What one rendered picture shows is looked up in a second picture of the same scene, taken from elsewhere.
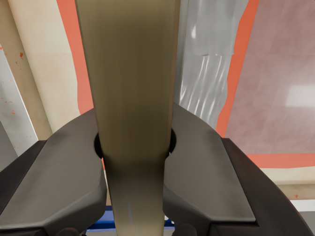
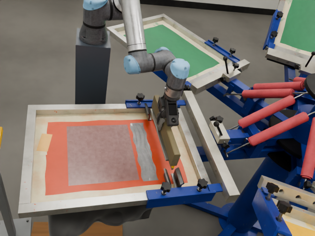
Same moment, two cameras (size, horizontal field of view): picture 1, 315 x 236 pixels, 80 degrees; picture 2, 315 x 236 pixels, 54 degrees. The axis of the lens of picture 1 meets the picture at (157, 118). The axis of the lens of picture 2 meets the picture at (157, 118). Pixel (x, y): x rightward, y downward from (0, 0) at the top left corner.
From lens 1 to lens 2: 130 cm
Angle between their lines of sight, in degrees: 24
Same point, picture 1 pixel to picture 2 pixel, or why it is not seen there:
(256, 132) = (118, 131)
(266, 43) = (128, 152)
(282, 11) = (128, 158)
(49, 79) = (180, 142)
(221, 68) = (138, 146)
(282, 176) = (99, 117)
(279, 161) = (104, 122)
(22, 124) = (184, 130)
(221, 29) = (141, 153)
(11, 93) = (187, 136)
